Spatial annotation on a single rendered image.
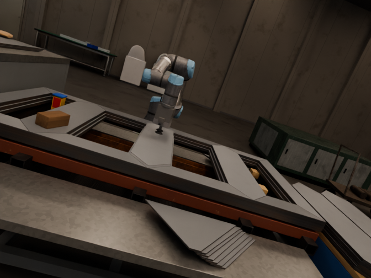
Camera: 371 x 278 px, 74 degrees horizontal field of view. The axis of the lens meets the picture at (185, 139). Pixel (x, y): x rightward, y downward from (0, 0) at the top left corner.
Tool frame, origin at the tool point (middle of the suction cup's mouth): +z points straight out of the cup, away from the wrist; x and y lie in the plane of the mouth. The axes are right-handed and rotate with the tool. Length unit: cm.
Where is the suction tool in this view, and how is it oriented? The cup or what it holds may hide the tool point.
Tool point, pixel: (158, 133)
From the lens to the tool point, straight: 133.1
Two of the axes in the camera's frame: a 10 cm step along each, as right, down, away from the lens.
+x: 1.6, -2.1, 9.6
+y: 9.3, 3.6, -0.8
